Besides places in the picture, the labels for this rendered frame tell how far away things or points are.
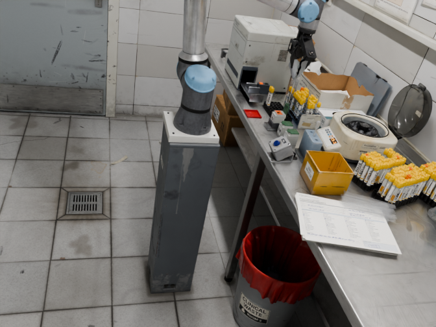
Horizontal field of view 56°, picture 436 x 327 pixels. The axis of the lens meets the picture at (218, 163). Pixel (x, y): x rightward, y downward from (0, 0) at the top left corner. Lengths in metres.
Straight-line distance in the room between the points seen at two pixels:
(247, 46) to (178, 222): 0.89
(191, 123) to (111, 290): 0.98
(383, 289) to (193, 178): 0.82
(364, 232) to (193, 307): 1.04
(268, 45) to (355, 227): 1.05
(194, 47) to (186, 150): 0.39
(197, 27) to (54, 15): 1.79
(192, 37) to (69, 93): 1.97
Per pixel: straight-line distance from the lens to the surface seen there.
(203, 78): 1.50
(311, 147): 1.58
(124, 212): 2.54
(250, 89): 1.99
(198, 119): 1.55
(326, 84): 2.21
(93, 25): 3.22
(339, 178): 1.45
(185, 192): 1.69
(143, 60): 3.37
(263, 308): 1.88
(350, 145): 1.69
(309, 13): 1.53
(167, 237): 1.85
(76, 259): 2.28
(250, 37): 2.02
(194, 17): 1.57
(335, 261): 1.24
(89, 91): 3.41
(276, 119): 1.76
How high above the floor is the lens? 1.68
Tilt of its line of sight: 33 degrees down
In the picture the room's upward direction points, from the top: 12 degrees clockwise
